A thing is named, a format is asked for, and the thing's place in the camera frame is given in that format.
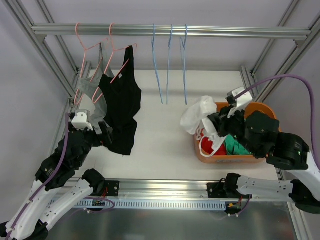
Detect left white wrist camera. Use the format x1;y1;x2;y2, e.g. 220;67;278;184
71;109;94;131

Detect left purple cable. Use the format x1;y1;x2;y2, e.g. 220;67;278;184
3;112;71;238

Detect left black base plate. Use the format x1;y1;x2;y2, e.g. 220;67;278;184
91;180;120;197

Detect orange plastic basket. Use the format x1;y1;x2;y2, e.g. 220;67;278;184
193;102;276;164

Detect aluminium hanging rail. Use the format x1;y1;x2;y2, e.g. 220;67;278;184
31;23;312;41

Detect blue hanger of green top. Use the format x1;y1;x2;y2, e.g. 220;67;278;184
166;24;173;105

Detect white slotted cable duct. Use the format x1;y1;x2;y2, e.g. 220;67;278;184
73;199;227;211

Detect pink hanger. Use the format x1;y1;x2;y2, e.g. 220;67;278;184
91;22;139;103
73;22;109;106

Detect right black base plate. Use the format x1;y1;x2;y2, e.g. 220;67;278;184
206;181;238;199

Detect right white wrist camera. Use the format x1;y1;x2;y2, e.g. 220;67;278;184
226;86;253;118

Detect grey tank top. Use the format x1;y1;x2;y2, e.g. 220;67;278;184
77;43;109;128

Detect black tank top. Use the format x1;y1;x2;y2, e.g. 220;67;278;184
99;45;142;156

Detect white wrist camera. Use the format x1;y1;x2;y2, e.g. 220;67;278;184
71;109;94;131
226;86;253;118

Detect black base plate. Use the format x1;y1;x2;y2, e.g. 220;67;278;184
206;181;238;199
91;180;120;197

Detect white tank top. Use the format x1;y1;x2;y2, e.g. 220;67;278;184
180;96;226;155

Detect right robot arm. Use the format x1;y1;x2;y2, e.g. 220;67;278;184
208;106;320;214

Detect aluminium front rail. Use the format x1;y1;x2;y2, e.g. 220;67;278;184
29;177;291;201

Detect blue hanger of white top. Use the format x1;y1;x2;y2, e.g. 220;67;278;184
151;24;164;105

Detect red tank top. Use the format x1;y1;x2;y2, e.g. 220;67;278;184
201;137;227;156

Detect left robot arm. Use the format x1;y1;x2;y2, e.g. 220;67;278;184
0;122;113;240

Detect green tank top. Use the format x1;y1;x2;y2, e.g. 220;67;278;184
224;135;251;156

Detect aluminium frame posts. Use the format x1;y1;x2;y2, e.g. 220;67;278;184
3;0;320;106

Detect blue hanger of red top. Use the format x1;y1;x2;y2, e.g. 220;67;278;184
179;24;188;105

